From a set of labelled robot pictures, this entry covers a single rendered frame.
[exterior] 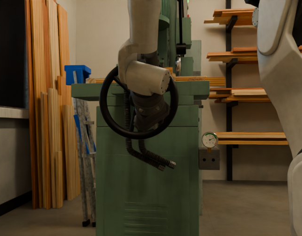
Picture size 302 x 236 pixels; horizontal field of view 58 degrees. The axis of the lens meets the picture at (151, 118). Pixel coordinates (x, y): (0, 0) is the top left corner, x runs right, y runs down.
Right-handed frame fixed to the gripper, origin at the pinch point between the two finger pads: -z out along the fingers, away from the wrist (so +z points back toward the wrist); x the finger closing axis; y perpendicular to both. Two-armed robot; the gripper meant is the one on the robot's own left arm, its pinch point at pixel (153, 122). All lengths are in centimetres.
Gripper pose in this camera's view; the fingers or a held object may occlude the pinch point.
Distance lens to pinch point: 89.1
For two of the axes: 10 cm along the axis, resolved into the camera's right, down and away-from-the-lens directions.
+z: -1.2, -5.2, -8.4
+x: 8.0, -5.6, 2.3
